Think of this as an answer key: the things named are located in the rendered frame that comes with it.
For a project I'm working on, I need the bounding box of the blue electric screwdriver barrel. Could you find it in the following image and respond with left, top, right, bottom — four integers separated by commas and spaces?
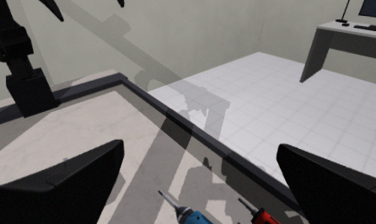
158, 190, 213, 224

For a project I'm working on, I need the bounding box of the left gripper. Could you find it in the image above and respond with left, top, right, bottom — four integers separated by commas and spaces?
39, 0, 125, 22

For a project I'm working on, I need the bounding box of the red screwdriver handle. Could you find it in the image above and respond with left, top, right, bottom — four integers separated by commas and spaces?
238, 198, 280, 224

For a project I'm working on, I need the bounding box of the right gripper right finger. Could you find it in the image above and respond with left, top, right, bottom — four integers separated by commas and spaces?
277, 144, 376, 224

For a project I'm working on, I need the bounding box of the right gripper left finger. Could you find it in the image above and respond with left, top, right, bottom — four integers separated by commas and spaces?
0, 139, 125, 224

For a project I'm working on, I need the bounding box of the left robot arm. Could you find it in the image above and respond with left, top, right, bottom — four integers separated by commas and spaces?
0, 0, 38, 82

